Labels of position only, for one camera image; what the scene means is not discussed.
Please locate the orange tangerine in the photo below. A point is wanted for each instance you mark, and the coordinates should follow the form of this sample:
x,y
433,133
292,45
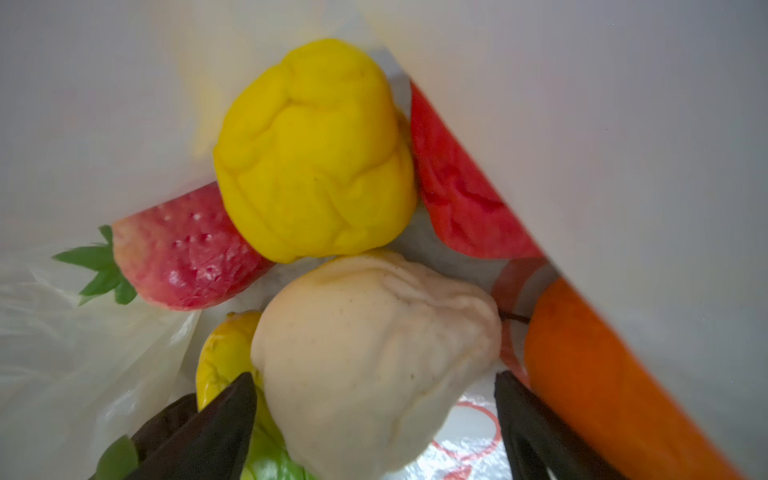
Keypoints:
x,y
584,373

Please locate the yellow bumpy fruit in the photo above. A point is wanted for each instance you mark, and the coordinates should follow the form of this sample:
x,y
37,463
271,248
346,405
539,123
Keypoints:
x,y
313,159

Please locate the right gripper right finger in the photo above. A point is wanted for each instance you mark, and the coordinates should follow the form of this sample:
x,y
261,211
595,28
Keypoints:
x,y
539,445

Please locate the cream bumpy fruit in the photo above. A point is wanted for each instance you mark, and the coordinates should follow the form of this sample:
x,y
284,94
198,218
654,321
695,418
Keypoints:
x,y
363,358

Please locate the yellow green pear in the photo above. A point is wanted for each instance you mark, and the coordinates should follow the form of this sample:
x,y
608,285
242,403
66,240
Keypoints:
x,y
224,363

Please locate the green cucumber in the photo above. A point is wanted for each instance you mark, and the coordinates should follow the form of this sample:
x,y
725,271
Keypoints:
x,y
126,453

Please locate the red fruit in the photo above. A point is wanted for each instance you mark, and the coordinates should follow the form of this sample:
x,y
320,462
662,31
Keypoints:
x,y
466,212

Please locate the red strawberry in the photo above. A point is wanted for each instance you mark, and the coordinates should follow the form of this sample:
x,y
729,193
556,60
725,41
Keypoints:
x,y
182,255

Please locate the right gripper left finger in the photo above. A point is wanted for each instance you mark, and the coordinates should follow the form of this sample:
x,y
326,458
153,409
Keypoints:
x,y
210,446

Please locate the yellow translucent plastic bag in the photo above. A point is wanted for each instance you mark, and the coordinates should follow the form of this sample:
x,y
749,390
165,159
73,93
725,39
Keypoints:
x,y
629,136

